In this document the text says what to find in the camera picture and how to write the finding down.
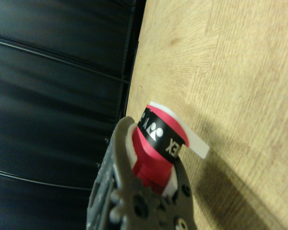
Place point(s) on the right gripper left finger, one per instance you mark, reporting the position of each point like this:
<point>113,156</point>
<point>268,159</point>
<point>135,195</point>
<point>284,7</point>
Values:
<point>120,153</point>

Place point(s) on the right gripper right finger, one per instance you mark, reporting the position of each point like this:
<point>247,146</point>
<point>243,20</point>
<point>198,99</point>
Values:
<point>183,191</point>

